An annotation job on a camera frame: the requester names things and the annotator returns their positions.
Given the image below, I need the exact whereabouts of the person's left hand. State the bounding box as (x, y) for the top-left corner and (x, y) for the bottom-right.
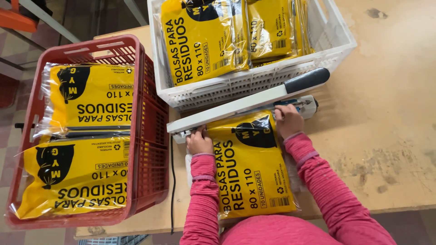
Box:
(186, 125), (215, 156)

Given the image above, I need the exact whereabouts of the person's right hand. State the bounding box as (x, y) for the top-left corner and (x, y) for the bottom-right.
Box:
(274, 104), (305, 140)

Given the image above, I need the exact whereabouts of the yellow bag packet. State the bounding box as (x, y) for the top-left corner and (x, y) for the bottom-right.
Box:
(34, 62), (135, 137)
(160, 0), (253, 87)
(247, 0), (297, 62)
(206, 110), (300, 220)
(10, 135), (132, 220)
(292, 0), (316, 57)

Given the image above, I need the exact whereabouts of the red plastic crate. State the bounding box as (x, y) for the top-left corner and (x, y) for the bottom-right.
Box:
(4, 34), (170, 230)

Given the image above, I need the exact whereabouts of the white plastic crate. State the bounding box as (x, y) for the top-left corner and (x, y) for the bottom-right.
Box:
(147, 0), (358, 112)

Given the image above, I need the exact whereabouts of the person's pink shirt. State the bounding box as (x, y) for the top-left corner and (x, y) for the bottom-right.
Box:
(218, 214), (344, 245)

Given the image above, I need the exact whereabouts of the grey plastic crate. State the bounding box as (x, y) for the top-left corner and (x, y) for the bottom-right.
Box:
(77, 234), (151, 245)

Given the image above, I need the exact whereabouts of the orange plastic chair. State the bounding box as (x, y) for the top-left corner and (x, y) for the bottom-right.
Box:
(0, 0), (38, 34)

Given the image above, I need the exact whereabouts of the white heat sealer black handle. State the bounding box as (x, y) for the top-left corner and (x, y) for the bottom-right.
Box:
(166, 67), (330, 144)

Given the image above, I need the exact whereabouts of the black power cable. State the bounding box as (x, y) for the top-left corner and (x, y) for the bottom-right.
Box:
(169, 134), (176, 235)

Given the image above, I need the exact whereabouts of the grey metal frame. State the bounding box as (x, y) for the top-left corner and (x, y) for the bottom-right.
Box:
(19, 0), (81, 44)

